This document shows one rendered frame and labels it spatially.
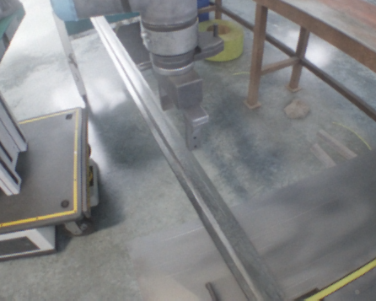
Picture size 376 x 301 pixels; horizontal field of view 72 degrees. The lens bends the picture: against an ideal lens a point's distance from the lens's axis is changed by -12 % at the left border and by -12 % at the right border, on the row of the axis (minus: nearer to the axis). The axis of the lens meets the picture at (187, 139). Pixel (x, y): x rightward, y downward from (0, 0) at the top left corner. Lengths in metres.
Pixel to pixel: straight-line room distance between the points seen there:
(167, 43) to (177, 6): 0.06
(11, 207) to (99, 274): 0.49
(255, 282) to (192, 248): 0.14
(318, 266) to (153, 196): 1.09
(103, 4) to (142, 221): 1.19
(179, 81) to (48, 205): 0.93
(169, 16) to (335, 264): 0.54
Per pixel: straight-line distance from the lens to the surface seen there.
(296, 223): 0.65
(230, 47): 2.41
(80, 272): 1.46
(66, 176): 1.34
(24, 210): 1.33
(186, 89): 0.48
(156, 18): 0.44
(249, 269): 0.56
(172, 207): 1.50
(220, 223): 0.59
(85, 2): 0.44
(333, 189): 0.73
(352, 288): 0.64
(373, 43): 1.26
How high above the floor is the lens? 1.29
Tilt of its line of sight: 47 degrees down
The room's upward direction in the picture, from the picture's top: 4 degrees counter-clockwise
